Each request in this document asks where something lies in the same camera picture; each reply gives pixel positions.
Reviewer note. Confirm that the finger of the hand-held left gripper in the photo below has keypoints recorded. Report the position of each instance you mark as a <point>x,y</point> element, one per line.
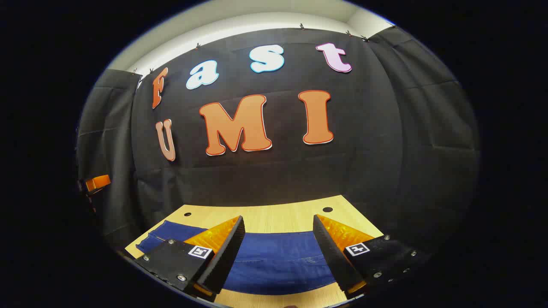
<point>97,182</point>

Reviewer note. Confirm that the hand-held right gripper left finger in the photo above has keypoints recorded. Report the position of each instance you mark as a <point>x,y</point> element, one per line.
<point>222,256</point>

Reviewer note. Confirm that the blue denim jeans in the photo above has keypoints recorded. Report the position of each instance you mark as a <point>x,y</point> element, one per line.
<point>274,265</point>

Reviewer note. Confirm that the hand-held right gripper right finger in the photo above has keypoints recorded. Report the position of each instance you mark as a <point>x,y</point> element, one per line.
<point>338,261</point>

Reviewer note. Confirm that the black backdrop cloth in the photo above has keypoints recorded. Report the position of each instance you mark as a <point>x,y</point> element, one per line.
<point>282,171</point>

